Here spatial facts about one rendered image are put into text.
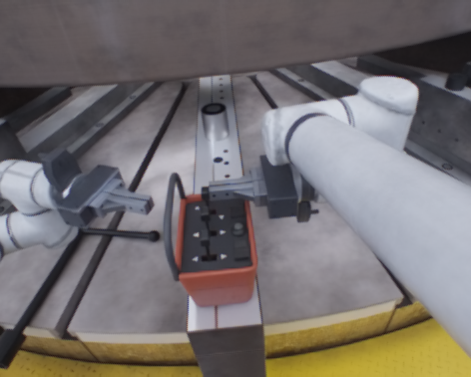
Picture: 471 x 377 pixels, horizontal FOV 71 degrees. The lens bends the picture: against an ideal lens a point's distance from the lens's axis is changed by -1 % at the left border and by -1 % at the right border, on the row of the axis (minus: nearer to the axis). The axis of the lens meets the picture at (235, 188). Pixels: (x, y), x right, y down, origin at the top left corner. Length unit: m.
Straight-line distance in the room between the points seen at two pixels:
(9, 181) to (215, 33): 0.64
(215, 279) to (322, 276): 0.64
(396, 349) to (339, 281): 0.39
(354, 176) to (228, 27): 0.78
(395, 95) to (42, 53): 1.00
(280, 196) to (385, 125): 0.19
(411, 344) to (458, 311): 1.23
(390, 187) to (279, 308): 0.83
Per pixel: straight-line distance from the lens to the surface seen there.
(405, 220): 0.26
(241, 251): 0.58
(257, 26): 1.04
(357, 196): 0.30
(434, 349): 1.48
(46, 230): 0.85
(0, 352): 1.23
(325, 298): 1.11
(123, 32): 1.08
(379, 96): 0.54
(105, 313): 1.19
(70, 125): 1.96
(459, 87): 1.46
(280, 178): 0.60
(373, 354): 1.40
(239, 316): 0.64
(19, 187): 0.77
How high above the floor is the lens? 1.26
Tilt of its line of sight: 41 degrees down
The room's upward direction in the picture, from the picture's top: 6 degrees counter-clockwise
